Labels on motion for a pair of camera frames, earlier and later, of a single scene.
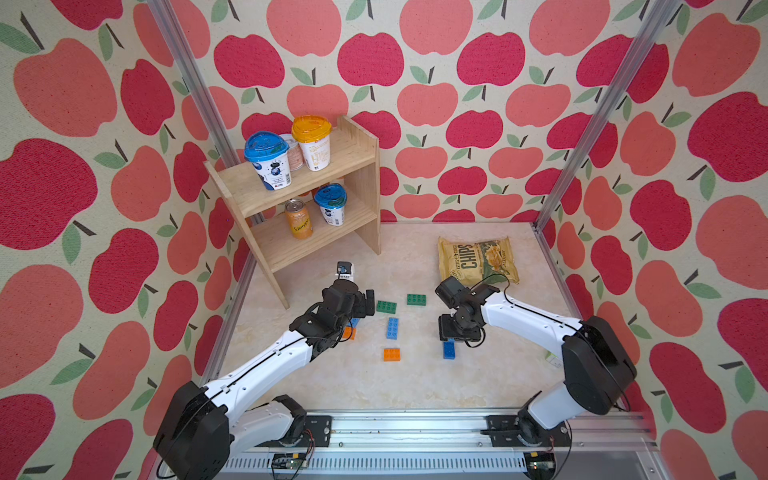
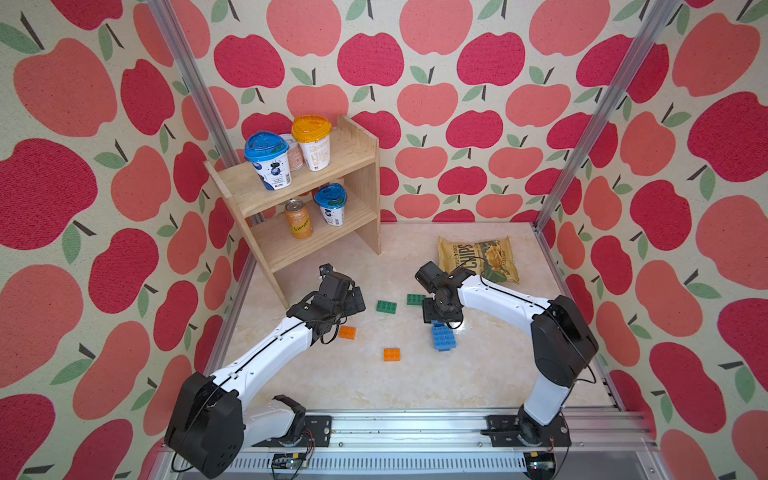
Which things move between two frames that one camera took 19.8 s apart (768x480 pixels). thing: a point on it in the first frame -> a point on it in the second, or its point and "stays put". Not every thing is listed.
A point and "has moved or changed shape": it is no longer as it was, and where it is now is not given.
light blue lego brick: (392, 328) has moved or changed shape
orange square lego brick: (392, 354) stays put
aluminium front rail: (443, 445) stays put
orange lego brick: (349, 331) stays put
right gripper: (470, 335) -> (427, 313)
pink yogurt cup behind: (296, 157) stays put
